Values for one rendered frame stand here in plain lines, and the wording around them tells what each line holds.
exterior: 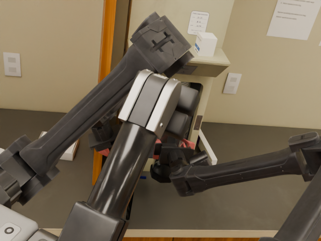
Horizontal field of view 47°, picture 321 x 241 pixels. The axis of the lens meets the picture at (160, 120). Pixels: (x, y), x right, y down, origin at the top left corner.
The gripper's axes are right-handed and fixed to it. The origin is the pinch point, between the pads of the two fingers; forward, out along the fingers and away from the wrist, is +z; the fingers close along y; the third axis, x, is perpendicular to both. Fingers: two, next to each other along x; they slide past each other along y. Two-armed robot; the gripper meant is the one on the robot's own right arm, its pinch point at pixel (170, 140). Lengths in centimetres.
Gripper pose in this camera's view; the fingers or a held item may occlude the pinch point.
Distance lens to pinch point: 129.2
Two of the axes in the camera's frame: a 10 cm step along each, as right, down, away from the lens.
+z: -1.7, -5.2, 8.4
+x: -1.5, 8.5, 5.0
